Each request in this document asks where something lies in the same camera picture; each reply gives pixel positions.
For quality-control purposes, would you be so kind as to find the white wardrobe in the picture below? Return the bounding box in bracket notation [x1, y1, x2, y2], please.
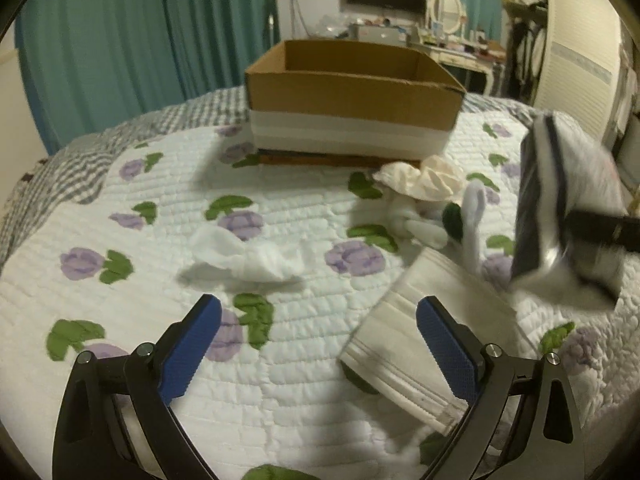
[499, 0, 626, 141]

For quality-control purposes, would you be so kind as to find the white dressing table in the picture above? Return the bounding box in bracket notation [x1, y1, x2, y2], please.
[407, 38, 504, 96]

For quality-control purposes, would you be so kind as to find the white sock pair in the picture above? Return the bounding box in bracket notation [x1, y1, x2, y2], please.
[388, 180, 487, 275]

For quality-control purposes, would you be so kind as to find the white oval vanity mirror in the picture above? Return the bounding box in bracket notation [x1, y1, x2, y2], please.
[427, 0, 463, 36]

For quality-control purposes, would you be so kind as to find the small silver fridge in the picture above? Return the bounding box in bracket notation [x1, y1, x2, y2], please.
[348, 23, 408, 47]

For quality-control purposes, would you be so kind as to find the black white packaged pack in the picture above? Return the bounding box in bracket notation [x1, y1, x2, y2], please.
[511, 112, 632, 310]

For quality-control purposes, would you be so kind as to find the knotted white sock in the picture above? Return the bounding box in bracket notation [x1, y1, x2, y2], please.
[189, 224, 317, 284]

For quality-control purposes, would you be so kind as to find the white towel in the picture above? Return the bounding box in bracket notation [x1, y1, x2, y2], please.
[340, 248, 524, 434]

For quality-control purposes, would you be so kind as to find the cream cloth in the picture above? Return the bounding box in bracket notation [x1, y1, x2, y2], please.
[372, 155, 466, 203]

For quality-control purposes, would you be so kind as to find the open cardboard box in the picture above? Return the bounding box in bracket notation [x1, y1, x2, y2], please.
[245, 39, 465, 168]

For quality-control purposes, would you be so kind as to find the large teal curtain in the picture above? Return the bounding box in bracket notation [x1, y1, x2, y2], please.
[15, 0, 280, 154]

